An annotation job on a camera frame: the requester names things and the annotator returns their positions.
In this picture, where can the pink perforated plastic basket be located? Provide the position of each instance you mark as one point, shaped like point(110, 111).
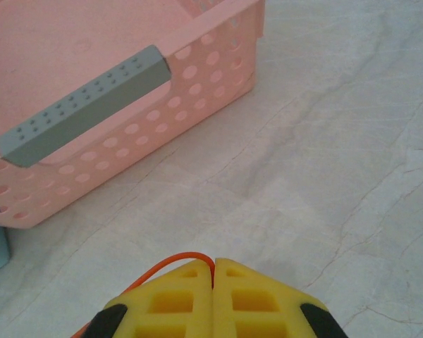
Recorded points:
point(56, 53)

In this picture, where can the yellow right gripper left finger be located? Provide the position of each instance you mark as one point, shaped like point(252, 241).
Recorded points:
point(172, 303)

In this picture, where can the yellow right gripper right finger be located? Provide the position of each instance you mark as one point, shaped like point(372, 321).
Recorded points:
point(254, 303)

